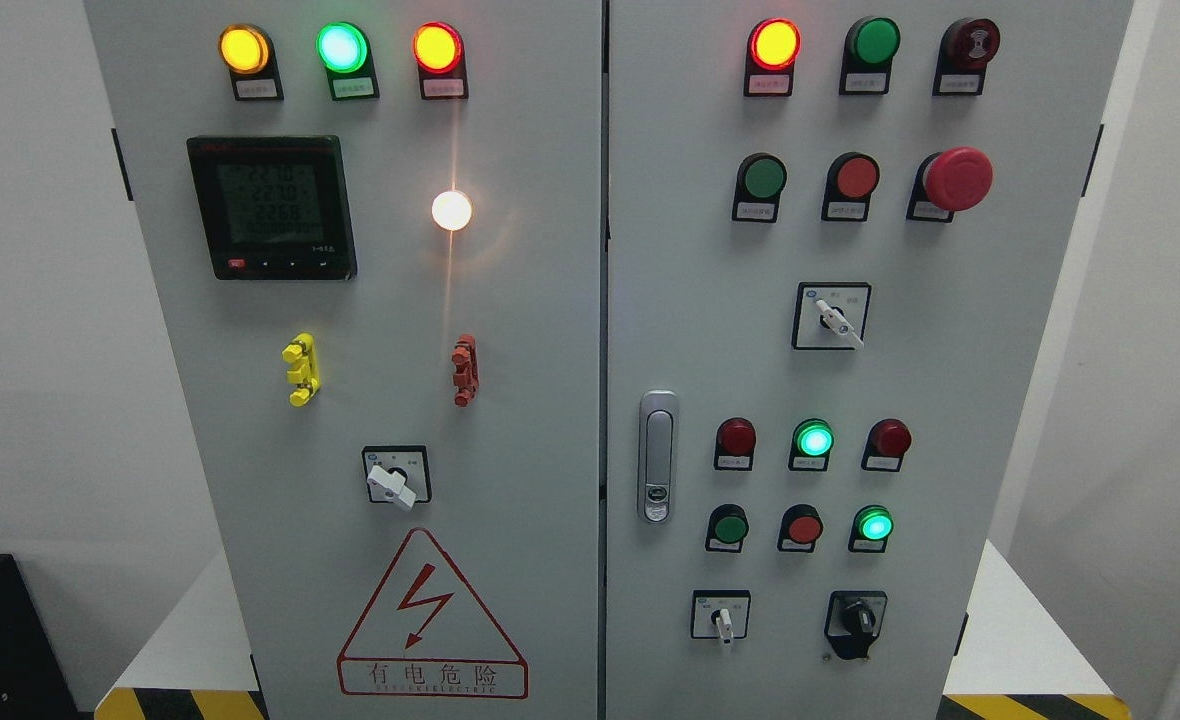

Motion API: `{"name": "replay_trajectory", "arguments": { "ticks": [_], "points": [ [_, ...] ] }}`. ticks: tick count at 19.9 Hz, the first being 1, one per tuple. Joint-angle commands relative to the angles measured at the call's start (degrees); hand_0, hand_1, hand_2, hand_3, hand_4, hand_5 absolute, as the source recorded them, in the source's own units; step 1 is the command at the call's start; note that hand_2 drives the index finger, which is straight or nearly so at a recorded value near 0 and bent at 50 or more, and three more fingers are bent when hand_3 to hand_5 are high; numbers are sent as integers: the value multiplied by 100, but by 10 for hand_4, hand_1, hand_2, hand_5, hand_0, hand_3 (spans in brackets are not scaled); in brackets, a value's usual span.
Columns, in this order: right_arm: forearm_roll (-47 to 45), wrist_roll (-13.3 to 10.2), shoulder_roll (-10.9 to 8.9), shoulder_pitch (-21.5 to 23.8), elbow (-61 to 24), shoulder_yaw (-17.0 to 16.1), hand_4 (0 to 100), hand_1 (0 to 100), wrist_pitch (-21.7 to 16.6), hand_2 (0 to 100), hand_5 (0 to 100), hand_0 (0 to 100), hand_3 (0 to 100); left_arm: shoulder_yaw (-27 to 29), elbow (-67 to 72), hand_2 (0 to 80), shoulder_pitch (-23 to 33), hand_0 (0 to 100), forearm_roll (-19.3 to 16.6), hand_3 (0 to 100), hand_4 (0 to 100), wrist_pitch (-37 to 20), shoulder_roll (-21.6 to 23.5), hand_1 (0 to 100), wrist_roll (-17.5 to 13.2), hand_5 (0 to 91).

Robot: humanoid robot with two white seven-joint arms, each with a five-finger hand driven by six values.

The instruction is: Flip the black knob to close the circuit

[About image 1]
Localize black rotary knob switch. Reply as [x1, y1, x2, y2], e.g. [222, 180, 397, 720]
[824, 591, 889, 660]

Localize red terminal connector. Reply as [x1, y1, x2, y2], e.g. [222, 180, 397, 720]
[450, 333, 480, 407]

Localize dark red indicator left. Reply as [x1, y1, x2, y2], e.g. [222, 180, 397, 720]
[713, 415, 756, 471]

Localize dark red indicator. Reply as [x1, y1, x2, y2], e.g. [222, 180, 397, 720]
[713, 415, 756, 471]
[861, 418, 913, 473]

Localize white glowing indicator light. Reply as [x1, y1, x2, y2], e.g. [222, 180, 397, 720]
[431, 190, 474, 233]

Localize green lit indicator middle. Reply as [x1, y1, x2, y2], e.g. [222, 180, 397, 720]
[788, 418, 834, 471]

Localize green push button second row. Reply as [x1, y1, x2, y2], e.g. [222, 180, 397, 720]
[730, 152, 787, 223]

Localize grey left cabinet door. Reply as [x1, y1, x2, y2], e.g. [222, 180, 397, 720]
[84, 1, 604, 719]

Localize grey cabinet door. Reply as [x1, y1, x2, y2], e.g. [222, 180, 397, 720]
[604, 1, 1133, 719]
[84, 1, 604, 719]

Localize red push button lower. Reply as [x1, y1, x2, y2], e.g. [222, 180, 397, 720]
[776, 503, 824, 554]

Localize grey right cabinet door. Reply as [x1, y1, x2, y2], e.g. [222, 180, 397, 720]
[604, 1, 1133, 719]

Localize yellow terminal connector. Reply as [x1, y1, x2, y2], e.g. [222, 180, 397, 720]
[282, 332, 321, 407]

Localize dark red indicator right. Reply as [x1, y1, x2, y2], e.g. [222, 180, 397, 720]
[861, 418, 913, 473]

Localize red push button second row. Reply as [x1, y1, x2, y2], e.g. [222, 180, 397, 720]
[820, 152, 881, 222]

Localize red electrical hazard warning sticker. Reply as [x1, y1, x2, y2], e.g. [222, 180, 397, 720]
[337, 526, 529, 700]

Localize green lit push button lower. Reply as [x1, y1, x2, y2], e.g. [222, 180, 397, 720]
[848, 503, 894, 554]

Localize red-orange indicator light left door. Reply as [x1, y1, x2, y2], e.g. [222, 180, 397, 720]
[411, 20, 468, 100]

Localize black digital power meter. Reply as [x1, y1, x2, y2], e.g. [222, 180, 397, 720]
[186, 135, 358, 282]

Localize red lit indicator right door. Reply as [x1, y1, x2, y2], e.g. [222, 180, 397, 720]
[745, 17, 802, 97]

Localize green indicator light top left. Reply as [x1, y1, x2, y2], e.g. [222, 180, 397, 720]
[315, 20, 380, 102]

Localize red emergency stop mushroom button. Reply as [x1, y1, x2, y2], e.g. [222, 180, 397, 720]
[906, 146, 994, 223]

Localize green push button top right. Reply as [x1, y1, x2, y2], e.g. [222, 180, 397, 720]
[840, 15, 902, 96]

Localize yellow indicator light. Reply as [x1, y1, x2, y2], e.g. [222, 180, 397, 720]
[218, 22, 284, 102]

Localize dark red buzzer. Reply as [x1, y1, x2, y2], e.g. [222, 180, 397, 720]
[932, 17, 1001, 97]

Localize black box lower left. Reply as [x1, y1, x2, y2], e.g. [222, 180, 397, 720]
[0, 554, 79, 720]

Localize silver door handle lock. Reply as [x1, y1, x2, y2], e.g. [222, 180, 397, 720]
[637, 390, 680, 524]

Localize white rotary switch left door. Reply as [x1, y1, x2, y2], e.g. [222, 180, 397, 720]
[361, 445, 434, 511]

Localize white selector switch upper right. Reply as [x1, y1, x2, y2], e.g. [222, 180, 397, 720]
[791, 281, 872, 351]

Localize white selector switch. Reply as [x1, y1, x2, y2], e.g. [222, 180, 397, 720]
[689, 589, 753, 647]
[791, 281, 872, 351]

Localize white selector switch bottom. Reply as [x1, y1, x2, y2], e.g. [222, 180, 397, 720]
[689, 589, 753, 647]

